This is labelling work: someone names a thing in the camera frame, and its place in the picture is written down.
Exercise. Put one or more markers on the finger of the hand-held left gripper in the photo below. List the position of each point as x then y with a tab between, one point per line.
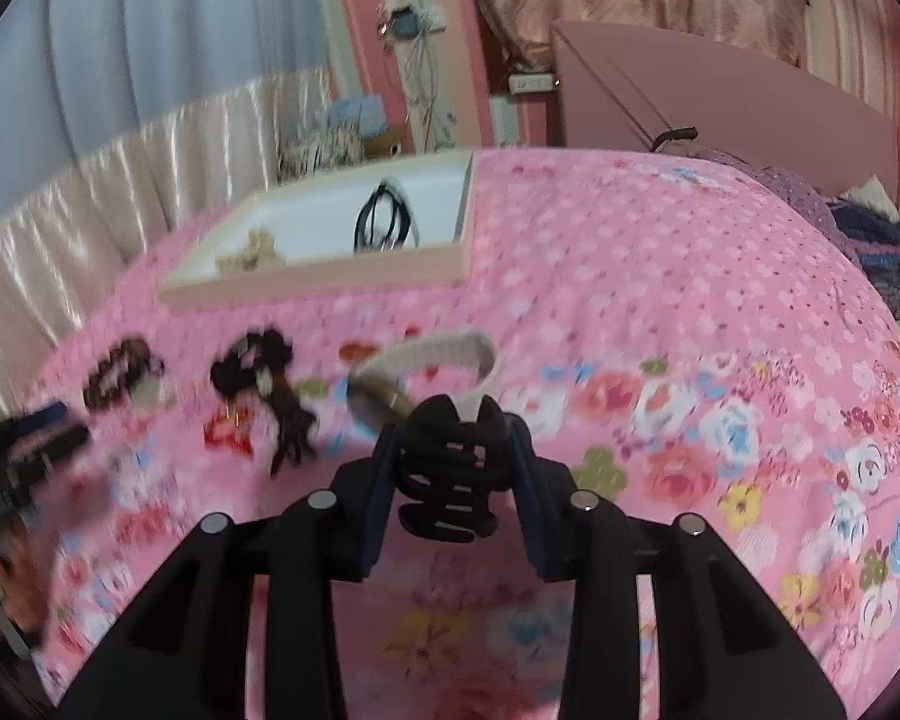
41	439

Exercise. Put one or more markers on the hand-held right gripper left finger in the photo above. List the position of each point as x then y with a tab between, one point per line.
381	510

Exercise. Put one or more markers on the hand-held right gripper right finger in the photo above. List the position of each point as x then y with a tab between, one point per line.
536	510

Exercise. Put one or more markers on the black hair claw clip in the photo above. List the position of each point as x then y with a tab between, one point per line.
454	465

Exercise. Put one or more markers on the red hair ornament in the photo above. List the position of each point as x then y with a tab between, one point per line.
229	431

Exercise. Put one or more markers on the black scrunchie with metal charm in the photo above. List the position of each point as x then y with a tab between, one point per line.
259	360

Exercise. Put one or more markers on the cream scrunchie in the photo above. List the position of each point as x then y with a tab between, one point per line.
251	251

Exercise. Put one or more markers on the white tray with pink rim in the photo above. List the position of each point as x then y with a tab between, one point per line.
322	221

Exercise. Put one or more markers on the pale stone pendant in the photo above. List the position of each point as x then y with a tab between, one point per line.
150	392

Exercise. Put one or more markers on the pink floral bedsheet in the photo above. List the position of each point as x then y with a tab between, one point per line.
645	330

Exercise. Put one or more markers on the blue and white satin curtain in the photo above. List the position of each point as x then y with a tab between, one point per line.
120	90

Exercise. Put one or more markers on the black and white printed bag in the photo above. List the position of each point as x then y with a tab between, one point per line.
322	150

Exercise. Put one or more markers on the brown cardboard box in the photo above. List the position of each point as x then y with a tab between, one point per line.
386	142

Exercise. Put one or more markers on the light blue paper bag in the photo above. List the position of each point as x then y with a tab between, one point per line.
356	111

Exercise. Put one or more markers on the purple patterned pillow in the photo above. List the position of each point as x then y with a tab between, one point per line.
787	195

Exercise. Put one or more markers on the white power strip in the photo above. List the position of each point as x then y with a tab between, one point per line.
532	84

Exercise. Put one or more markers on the dark blue cloth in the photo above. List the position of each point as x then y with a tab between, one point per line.
885	255

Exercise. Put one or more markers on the pink headboard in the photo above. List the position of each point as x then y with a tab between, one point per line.
720	105

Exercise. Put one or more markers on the white cloth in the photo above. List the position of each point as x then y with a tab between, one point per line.
874	199

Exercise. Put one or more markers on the wall outlet with chargers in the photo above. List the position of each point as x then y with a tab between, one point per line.
412	21

